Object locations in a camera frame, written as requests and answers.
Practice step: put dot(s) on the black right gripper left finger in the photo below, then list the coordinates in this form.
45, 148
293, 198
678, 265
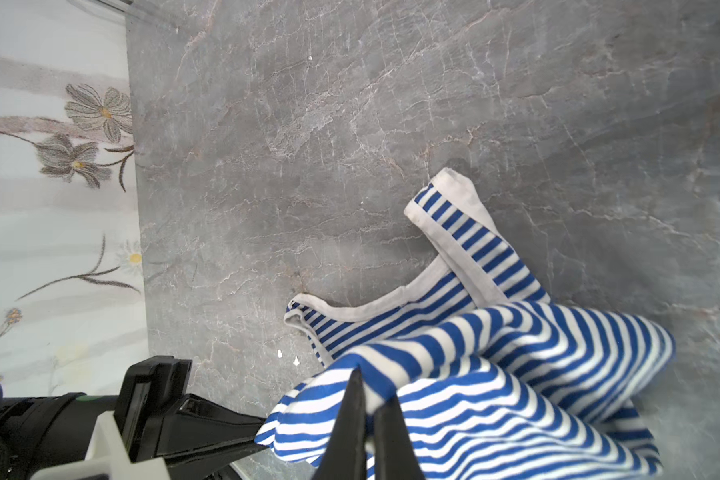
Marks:
345, 455

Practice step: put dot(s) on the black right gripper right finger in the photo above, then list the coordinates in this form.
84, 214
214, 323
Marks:
395, 458

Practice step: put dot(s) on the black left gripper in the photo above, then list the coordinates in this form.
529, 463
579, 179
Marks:
197, 436

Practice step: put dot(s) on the blue white striped tank top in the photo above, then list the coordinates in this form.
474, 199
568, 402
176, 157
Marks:
494, 379

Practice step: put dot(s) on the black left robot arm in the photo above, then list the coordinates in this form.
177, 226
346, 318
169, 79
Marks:
155, 419

